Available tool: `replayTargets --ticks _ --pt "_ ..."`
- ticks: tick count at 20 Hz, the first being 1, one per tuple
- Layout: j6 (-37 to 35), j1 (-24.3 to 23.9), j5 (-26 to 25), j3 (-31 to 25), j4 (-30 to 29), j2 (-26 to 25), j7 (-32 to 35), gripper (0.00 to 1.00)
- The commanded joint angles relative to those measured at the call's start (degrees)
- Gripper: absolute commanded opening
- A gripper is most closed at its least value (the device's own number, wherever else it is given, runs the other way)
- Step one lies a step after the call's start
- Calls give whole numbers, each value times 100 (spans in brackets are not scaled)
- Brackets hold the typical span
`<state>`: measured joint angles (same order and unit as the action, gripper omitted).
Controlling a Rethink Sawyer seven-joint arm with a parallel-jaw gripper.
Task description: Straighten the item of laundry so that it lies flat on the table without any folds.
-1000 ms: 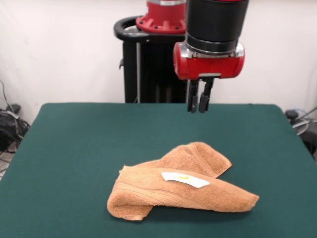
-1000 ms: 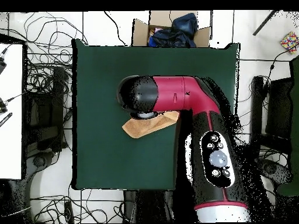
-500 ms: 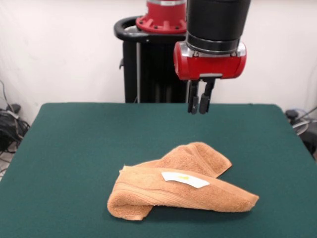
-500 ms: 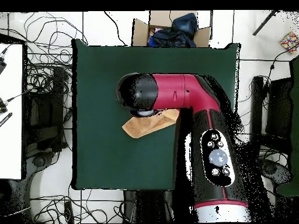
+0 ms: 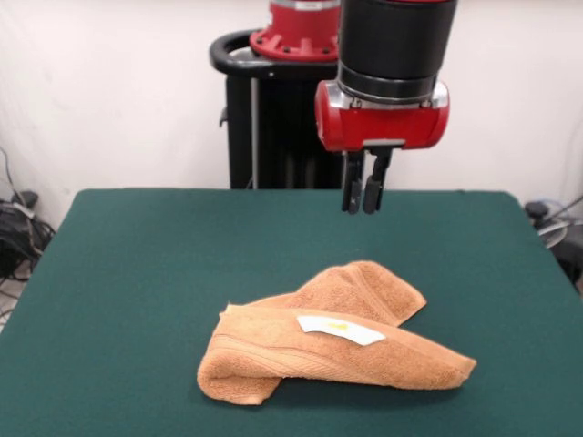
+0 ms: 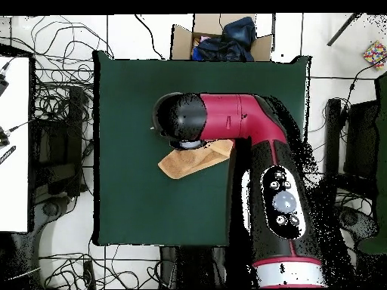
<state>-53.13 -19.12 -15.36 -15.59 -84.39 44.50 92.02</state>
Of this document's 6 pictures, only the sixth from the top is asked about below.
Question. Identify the orange terry towel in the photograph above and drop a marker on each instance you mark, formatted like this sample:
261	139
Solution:
187	164

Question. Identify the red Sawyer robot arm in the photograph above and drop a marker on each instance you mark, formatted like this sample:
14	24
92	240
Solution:
229	117

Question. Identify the multicoloured patterned item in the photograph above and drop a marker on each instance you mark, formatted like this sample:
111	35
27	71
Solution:
375	54

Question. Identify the dark green table cloth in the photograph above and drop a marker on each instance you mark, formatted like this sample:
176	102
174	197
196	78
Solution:
136	211

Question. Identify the brown cardboard box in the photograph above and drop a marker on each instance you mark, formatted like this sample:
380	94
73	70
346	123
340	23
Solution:
181	42

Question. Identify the dark blue clothing pile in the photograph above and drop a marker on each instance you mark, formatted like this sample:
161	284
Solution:
232	39

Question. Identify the black equipment rack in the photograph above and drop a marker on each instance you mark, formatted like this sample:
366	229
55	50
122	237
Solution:
57	145
359	139

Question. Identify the black stand foot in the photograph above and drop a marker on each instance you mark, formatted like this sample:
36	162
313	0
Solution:
50	209
359	223

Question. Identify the black power strip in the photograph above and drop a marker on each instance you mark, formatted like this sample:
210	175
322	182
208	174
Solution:
89	273

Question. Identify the white side table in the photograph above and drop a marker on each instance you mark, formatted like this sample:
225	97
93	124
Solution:
15	151

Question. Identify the black slotted bar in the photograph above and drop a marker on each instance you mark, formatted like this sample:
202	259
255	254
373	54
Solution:
7	154

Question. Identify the green covered side table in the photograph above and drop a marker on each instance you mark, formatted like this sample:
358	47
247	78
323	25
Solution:
382	181

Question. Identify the black device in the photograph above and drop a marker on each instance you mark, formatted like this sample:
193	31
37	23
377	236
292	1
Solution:
3	137
2	83

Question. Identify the black metal bar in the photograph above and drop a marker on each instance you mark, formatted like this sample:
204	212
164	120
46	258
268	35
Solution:
343	30

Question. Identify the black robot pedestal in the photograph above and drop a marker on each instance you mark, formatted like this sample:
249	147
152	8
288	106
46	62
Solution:
196	265

